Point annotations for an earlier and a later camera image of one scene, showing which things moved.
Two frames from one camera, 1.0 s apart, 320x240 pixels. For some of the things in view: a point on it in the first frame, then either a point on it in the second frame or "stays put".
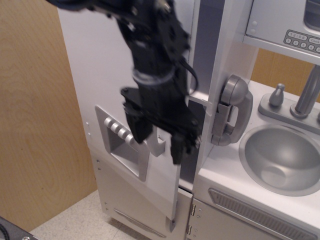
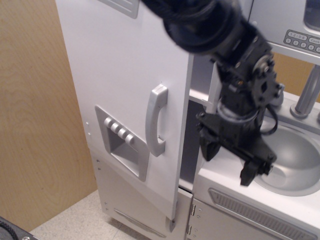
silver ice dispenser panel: x=133 y=156 stays put
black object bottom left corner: x=9 y=231 stays put
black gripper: x=162 y=99 to x=236 y=128
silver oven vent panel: x=287 y=226 stays put
